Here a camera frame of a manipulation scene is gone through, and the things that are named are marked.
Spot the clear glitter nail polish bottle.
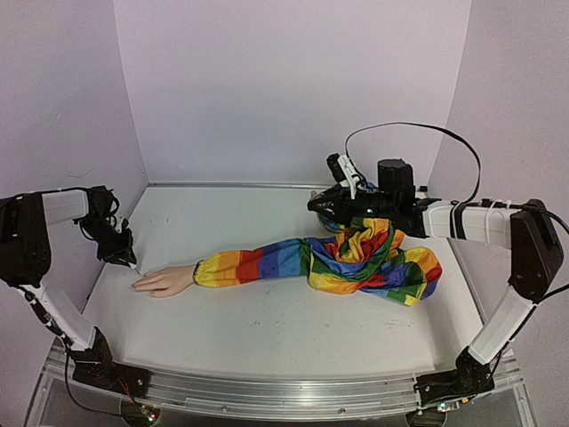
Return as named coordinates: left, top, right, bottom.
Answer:
left=308, top=190, right=332, bottom=213

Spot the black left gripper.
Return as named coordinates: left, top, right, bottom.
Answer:
left=81, top=218, right=137, bottom=266

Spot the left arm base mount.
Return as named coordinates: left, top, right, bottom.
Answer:
left=65, top=327, right=150, bottom=399

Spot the rainbow striped sleeve cloth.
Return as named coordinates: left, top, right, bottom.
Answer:
left=193, top=216, right=443, bottom=306

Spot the aluminium front rail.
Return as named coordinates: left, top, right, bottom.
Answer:
left=44, top=337, right=530, bottom=422

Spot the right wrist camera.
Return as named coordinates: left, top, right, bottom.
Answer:
left=326, top=153, right=365, bottom=200

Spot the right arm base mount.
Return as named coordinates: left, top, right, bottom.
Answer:
left=413, top=347, right=495, bottom=408

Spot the black right camera cable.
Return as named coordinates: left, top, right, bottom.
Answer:
left=344, top=123, right=569, bottom=303

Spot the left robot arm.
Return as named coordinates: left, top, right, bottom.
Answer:
left=1, top=186, right=138, bottom=351

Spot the black camera cable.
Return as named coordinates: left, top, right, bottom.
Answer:
left=104, top=189, right=122, bottom=222
left=344, top=123, right=569, bottom=303

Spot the mannequin hand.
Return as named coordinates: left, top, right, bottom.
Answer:
left=131, top=265, right=196, bottom=298

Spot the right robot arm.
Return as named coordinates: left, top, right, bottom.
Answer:
left=308, top=154, right=563, bottom=404

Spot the black left camera cable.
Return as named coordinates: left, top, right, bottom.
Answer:
left=104, top=189, right=122, bottom=222

